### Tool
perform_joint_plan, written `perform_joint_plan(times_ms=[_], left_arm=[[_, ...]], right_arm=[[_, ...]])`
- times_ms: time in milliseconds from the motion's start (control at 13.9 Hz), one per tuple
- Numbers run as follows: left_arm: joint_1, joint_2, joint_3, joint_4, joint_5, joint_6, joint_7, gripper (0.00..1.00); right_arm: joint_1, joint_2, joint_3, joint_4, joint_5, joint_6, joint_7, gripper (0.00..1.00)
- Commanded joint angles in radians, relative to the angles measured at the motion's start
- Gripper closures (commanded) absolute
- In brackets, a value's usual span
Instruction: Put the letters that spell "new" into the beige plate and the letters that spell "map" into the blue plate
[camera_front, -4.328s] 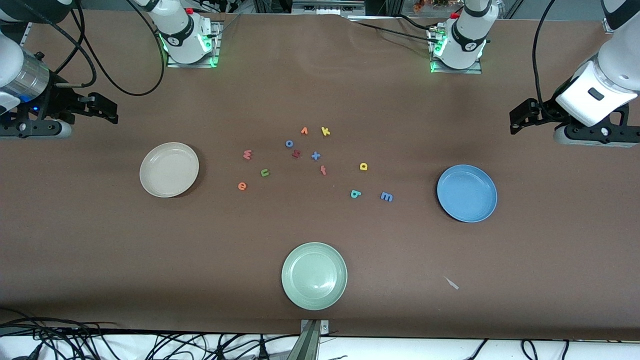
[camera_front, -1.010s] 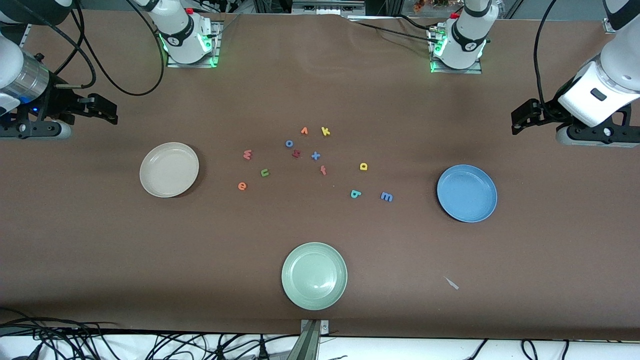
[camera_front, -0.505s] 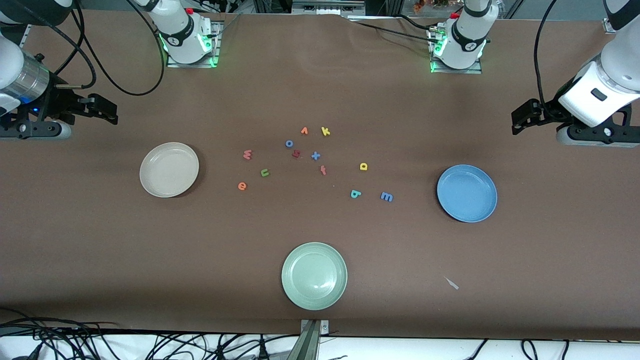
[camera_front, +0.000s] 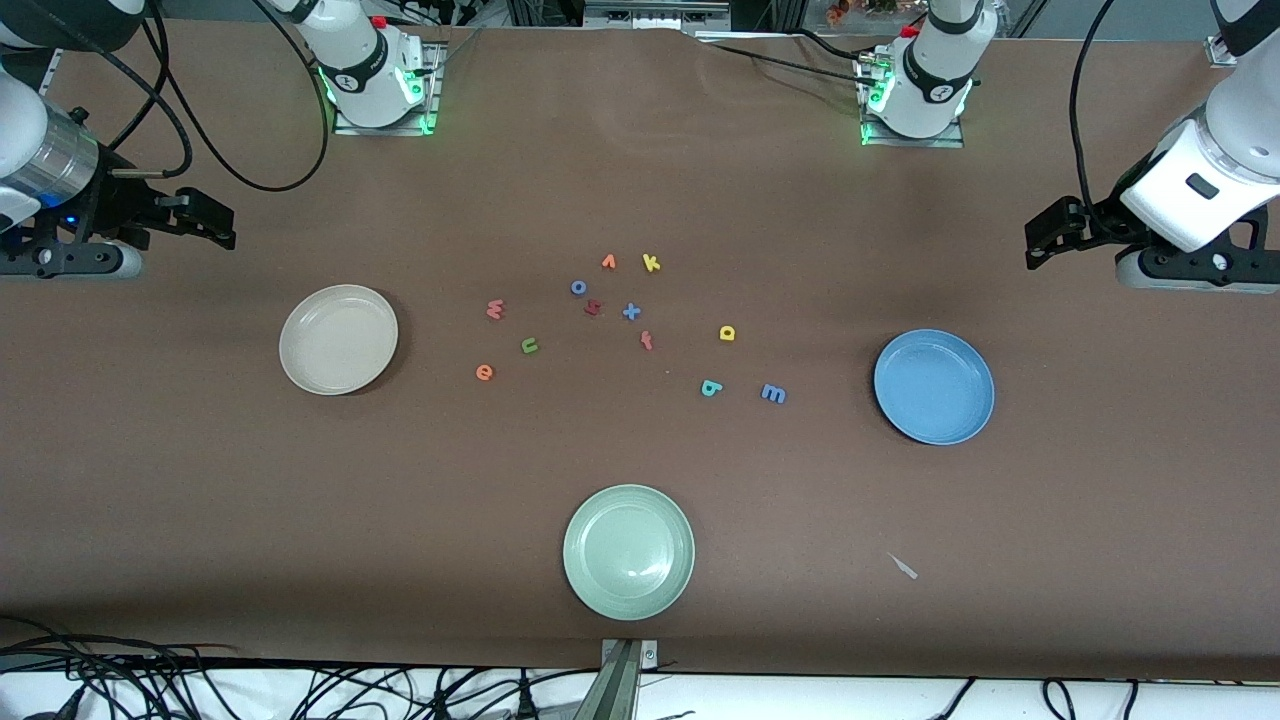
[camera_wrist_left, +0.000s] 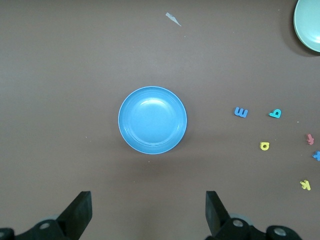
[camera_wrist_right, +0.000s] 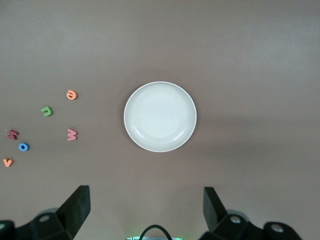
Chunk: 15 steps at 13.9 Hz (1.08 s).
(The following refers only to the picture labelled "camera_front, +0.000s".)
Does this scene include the metal camera stand bracket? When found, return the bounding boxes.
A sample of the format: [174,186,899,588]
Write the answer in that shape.
[575,640,659,720]

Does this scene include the blue plate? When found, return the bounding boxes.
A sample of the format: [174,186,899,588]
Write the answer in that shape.
[873,329,996,447]

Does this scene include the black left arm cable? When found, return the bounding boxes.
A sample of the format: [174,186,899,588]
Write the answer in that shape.
[1068,0,1121,241]

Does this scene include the black cable with plugs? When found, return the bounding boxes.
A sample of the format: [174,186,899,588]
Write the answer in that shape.
[300,665,571,720]

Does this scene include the grey metal box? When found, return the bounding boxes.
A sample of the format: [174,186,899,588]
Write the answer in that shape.
[583,0,733,33]

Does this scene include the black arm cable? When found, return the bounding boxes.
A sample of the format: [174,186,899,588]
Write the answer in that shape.
[45,0,331,193]
[1068,0,1121,241]

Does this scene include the short black table cable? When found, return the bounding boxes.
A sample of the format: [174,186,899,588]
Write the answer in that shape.
[790,28,881,63]

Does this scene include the black metal frame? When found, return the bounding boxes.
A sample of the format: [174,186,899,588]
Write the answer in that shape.
[505,0,586,29]

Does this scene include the black floor cable tangle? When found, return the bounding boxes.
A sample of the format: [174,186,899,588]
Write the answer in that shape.
[0,615,241,720]

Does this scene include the green plate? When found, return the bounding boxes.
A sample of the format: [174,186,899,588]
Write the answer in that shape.
[563,484,696,622]

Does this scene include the brown table cover mat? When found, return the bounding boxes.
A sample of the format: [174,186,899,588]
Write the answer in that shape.
[0,20,1280,681]

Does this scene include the long black table cable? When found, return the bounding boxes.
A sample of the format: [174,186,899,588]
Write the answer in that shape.
[695,38,866,85]

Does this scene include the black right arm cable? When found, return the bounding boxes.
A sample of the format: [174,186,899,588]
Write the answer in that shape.
[45,0,331,193]

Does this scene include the beige brown plate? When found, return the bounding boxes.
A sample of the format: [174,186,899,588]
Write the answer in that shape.
[279,284,399,397]

